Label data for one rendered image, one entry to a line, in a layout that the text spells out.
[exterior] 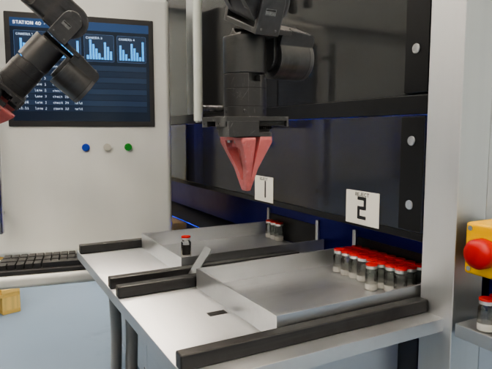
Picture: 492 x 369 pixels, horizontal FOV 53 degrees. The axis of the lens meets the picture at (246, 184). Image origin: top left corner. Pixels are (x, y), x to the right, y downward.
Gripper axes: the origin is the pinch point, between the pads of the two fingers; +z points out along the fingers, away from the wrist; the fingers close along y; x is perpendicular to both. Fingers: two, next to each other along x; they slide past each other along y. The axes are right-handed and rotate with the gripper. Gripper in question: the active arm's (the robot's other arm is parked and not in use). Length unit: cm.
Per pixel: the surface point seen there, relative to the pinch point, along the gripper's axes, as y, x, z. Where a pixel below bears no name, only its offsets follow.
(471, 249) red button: 23.3, -18.0, 8.2
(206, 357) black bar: -10.0, -8.2, 18.9
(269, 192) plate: 27.2, 37.8, 7.2
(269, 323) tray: 0.8, -4.4, 18.4
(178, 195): 36, 119, 18
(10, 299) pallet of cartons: -18, 281, 100
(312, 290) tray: 17.4, 8.0, 20.3
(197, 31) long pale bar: 22, 65, -33
